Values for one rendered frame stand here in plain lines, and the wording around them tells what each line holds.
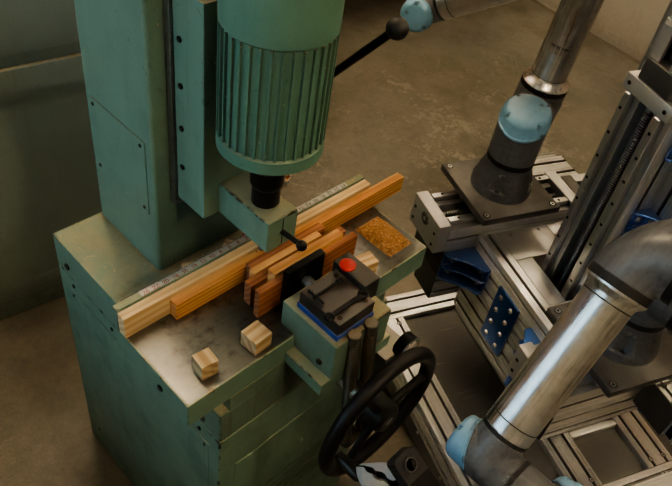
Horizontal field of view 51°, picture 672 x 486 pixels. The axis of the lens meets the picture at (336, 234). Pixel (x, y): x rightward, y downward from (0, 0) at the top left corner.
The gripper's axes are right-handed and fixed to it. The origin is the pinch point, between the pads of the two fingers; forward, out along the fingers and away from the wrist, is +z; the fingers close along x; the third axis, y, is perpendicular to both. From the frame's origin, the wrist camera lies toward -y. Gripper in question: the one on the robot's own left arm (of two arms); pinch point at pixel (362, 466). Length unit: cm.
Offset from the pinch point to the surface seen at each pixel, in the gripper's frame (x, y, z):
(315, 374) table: 4.5, -10.6, 13.2
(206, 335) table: -6.4, -21.8, 26.0
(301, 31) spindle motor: 12, -68, 0
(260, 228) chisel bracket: 8.9, -35.6, 23.0
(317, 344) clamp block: 6.0, -16.6, 11.8
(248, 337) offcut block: -2.4, -21.3, 18.6
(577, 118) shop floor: 257, 50, 125
